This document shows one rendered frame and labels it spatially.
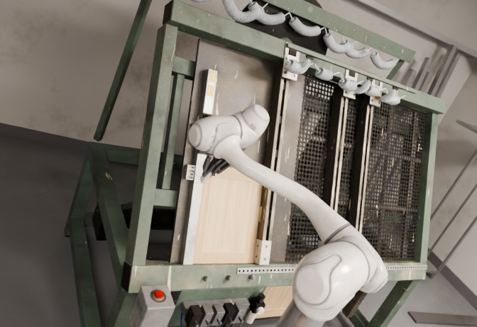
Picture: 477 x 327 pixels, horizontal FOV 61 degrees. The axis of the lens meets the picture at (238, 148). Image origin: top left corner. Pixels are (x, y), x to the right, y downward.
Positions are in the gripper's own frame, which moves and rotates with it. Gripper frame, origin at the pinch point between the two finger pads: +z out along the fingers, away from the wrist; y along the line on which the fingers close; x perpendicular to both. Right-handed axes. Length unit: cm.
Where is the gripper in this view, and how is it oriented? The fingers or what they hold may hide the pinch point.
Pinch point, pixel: (206, 176)
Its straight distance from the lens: 162.5
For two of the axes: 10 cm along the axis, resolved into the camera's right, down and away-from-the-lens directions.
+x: 1.7, 8.0, -5.7
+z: -5.1, 5.7, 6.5
